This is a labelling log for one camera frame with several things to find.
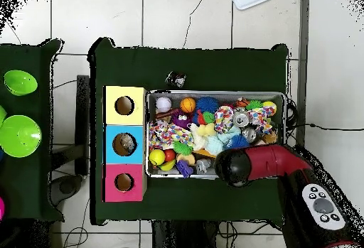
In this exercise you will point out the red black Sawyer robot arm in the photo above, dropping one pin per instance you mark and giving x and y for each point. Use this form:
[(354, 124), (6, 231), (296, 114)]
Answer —
[(270, 162)]

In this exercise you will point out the grey round floor base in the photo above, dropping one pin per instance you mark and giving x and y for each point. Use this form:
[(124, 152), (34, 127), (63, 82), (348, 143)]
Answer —
[(66, 187)]

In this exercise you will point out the blue spiky rubber ball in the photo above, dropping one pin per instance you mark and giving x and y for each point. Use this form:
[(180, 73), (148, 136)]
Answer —
[(237, 142), (206, 105)]

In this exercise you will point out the red plastic ball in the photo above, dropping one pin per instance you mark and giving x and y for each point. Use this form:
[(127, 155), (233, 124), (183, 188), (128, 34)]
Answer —
[(169, 155)]

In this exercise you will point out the colourful paper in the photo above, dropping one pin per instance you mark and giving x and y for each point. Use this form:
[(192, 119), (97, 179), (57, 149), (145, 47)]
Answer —
[(263, 119), (167, 135)]

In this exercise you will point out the crushed silver can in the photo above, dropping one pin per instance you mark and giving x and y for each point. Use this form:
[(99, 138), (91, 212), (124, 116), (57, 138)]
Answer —
[(241, 119)]

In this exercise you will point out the magenta round object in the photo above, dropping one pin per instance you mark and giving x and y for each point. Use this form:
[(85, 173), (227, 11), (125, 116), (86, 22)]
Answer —
[(1, 208)]

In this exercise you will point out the wooden box with three holes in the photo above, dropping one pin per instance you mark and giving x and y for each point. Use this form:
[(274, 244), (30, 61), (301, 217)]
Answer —
[(136, 94)]

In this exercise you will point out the dark green table cloth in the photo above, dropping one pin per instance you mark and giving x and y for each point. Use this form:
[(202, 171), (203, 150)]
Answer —
[(28, 188), (184, 66)]

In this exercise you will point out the purple spiky monster toy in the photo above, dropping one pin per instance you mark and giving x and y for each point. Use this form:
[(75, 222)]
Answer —
[(180, 118)]

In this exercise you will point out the crushed red black can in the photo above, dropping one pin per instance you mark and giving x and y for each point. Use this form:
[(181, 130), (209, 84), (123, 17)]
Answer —
[(176, 79)]

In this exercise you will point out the orange foam basketball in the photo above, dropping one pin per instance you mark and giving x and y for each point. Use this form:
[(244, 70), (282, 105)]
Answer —
[(188, 105)]

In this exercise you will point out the crushed clear plastic bottle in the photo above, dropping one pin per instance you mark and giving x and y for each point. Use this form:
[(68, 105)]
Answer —
[(127, 142)]

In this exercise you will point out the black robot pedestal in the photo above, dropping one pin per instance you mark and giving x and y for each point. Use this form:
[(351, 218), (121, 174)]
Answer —
[(182, 236)]

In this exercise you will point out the lime green bowl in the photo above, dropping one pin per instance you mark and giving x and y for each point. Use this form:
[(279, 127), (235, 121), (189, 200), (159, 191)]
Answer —
[(2, 114), (20, 81), (20, 135)]

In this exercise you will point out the white foam baseball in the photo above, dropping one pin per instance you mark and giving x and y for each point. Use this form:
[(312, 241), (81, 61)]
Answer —
[(163, 104)]

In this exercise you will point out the white tray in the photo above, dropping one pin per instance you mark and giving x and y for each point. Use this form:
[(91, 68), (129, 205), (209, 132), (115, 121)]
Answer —
[(250, 0)]

